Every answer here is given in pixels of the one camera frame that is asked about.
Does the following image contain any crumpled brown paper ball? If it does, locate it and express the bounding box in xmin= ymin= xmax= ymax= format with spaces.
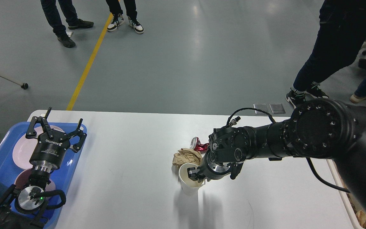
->
xmin=172 ymin=148 xmax=203 ymax=169

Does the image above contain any metal floor plate left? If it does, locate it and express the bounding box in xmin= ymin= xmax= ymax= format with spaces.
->
xmin=253 ymin=103 xmax=269 ymax=115

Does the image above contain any brown paper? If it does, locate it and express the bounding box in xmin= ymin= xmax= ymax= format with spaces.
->
xmin=356 ymin=210 xmax=366 ymax=229

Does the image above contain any blue plastic tray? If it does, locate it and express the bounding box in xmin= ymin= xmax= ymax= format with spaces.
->
xmin=0 ymin=122 xmax=82 ymax=229

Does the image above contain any pink mug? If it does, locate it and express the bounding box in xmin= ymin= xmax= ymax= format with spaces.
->
xmin=14 ymin=168 xmax=56 ymax=191

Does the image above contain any person in dark trousers left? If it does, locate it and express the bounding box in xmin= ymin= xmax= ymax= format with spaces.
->
xmin=40 ymin=0 xmax=94 ymax=48

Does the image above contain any metal floor plate right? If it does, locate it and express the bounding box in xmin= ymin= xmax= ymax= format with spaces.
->
xmin=269 ymin=103 xmax=286 ymax=114

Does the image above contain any white paper cup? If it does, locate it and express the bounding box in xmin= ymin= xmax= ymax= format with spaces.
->
xmin=178 ymin=163 xmax=206 ymax=195

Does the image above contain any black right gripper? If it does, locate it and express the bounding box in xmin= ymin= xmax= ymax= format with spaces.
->
xmin=187 ymin=152 xmax=232 ymax=182

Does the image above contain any metal floor plate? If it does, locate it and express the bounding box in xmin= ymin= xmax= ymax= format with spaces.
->
xmin=269 ymin=103 xmax=286 ymax=114
xmin=253 ymin=103 xmax=269 ymax=115

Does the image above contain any person in dark clothes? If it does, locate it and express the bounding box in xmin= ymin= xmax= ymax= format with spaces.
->
xmin=286 ymin=0 xmax=366 ymax=108

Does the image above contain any beige plastic bin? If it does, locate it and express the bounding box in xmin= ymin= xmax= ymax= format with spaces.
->
xmin=326 ymin=159 xmax=363 ymax=229

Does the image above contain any crushed red can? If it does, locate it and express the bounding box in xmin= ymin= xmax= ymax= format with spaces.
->
xmin=190 ymin=137 xmax=209 ymax=153

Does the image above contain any person in black trousers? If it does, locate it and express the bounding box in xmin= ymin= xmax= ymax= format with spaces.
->
xmin=106 ymin=0 xmax=144 ymax=34

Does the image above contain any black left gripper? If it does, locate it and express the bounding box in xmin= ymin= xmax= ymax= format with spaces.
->
xmin=25 ymin=107 xmax=87 ymax=169

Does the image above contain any pink plate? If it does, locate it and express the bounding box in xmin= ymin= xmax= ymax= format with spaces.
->
xmin=12 ymin=135 xmax=56 ymax=172

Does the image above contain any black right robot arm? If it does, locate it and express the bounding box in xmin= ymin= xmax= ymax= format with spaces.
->
xmin=186 ymin=98 xmax=366 ymax=210

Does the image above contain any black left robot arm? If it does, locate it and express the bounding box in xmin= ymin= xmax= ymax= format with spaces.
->
xmin=0 ymin=109 xmax=87 ymax=229

